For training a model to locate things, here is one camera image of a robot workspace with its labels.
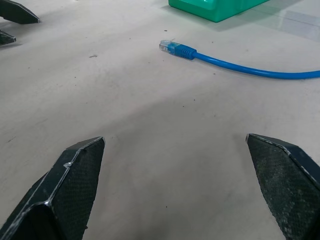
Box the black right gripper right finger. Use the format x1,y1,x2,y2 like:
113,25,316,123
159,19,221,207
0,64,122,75
245,133,320,240

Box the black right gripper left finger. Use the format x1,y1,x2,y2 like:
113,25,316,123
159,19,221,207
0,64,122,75
0,136,106,240

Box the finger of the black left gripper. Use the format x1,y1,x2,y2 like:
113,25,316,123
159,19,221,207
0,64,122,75
0,0,41,25
0,29,17,46

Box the green plastic box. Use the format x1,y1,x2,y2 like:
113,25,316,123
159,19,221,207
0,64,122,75
167,0,271,24

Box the blue Ethernet cable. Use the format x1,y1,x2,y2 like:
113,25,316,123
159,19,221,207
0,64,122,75
158,39,320,81

